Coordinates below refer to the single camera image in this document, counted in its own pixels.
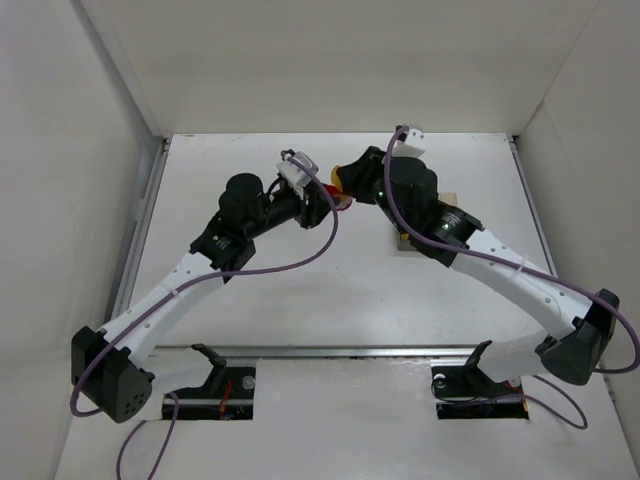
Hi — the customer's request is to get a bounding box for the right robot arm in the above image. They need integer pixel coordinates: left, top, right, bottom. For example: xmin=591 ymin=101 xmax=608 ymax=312
xmin=331 ymin=147 xmax=619 ymax=385

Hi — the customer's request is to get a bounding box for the orange transparent container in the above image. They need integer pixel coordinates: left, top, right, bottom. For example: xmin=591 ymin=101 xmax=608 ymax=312
xmin=439 ymin=193 xmax=458 ymax=206

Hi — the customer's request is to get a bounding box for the aluminium rail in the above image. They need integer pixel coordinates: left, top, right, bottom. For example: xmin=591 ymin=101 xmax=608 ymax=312
xmin=213 ymin=346 xmax=474 ymax=359

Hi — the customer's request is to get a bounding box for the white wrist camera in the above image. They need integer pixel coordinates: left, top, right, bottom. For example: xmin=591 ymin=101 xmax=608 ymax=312
xmin=277 ymin=150 xmax=319 ymax=200
xmin=393 ymin=125 xmax=426 ymax=158

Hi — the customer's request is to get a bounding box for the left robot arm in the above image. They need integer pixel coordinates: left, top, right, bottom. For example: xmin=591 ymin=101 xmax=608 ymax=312
xmin=70 ymin=173 xmax=340 ymax=423

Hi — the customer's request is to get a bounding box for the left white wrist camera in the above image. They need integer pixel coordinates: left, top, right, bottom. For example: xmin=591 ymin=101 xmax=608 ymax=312
xmin=277 ymin=150 xmax=319 ymax=200

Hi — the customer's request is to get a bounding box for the grey transparent container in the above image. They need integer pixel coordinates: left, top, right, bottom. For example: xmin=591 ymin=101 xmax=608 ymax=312
xmin=397 ymin=233 xmax=418 ymax=253

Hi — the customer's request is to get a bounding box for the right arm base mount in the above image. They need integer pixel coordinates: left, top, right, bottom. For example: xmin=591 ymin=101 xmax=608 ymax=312
xmin=431 ymin=365 xmax=529 ymax=420

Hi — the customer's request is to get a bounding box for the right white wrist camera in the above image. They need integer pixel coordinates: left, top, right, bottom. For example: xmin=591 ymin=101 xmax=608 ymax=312
xmin=393 ymin=125 xmax=426 ymax=158

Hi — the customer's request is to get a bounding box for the yellow rounded lego brick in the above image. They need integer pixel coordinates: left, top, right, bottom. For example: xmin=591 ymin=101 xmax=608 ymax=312
xmin=330 ymin=165 xmax=344 ymax=194

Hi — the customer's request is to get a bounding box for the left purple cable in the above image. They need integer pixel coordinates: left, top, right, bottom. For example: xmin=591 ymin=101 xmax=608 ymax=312
xmin=69 ymin=157 xmax=339 ymax=480

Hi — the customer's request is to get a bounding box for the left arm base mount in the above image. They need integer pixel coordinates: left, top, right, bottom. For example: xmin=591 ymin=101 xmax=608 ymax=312
xmin=175 ymin=362 xmax=256 ymax=421

